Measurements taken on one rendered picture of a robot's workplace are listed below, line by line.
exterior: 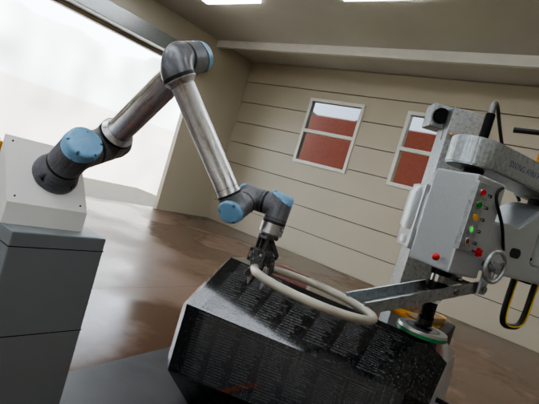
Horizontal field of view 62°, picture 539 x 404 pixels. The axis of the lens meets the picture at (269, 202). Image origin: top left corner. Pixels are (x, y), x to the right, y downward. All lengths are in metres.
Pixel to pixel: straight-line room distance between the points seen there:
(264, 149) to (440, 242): 8.61
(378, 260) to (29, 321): 7.21
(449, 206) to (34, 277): 1.71
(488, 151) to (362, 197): 6.94
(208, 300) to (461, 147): 1.35
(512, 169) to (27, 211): 2.00
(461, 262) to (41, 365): 1.81
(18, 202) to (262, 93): 9.25
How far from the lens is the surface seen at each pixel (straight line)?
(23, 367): 2.19
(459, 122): 2.96
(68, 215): 2.07
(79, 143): 1.92
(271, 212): 1.67
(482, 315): 8.14
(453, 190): 2.02
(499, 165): 2.07
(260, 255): 1.67
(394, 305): 1.87
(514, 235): 2.28
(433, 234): 2.03
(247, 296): 2.22
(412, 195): 2.90
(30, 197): 2.03
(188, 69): 1.60
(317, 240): 9.23
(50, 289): 2.06
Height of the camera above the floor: 1.30
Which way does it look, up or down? 2 degrees down
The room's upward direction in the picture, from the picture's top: 17 degrees clockwise
